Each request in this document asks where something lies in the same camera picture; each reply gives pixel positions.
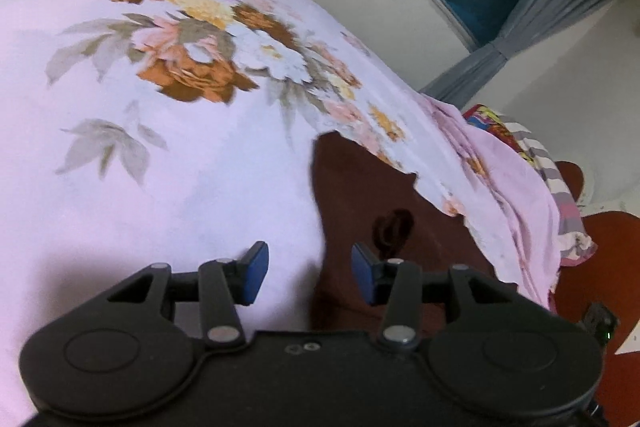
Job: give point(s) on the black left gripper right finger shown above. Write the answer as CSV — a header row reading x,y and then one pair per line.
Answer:
x,y
396,285

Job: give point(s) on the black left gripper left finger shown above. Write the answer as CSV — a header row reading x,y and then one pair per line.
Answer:
x,y
224,284

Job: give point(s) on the dark maroon long-sleeve shirt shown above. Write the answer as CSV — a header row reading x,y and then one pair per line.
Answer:
x,y
363,200

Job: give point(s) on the pink blanket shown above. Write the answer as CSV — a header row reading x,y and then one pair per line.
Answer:
x,y
520,236

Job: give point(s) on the striped pillow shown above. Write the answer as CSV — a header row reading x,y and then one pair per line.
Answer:
x,y
576,245

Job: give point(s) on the colourful red pillow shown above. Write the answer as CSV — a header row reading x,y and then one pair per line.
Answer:
x,y
482,117

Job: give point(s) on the floral pink bed sheet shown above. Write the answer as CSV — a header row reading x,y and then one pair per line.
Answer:
x,y
141,131

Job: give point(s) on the red wooden headboard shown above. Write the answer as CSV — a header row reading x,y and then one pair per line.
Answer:
x,y
611,277

